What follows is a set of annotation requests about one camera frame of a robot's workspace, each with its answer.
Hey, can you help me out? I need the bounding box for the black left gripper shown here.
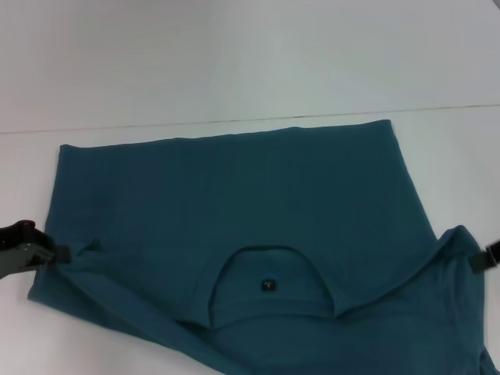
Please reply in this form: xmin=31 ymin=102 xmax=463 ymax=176
xmin=0 ymin=219 xmax=73 ymax=280

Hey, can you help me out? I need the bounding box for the teal t-shirt with pink print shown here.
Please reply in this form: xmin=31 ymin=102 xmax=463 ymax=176
xmin=26 ymin=118 xmax=500 ymax=375

